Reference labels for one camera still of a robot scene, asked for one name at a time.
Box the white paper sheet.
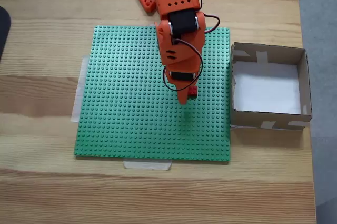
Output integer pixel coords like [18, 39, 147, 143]
[233, 62, 302, 114]

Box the red lego block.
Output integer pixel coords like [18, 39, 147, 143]
[187, 85, 198, 100]

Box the medium masking tape strip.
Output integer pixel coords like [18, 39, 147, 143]
[123, 159, 173, 171]

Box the cardboard box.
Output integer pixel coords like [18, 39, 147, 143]
[229, 41, 313, 131]

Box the black rounded object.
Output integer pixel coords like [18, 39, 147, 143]
[0, 6, 13, 63]

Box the green lego baseplate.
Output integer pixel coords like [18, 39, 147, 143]
[73, 25, 232, 164]

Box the wide masking tape strip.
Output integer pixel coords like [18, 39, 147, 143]
[70, 55, 90, 124]

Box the gripper motor cable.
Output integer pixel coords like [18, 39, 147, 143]
[163, 0, 221, 92]

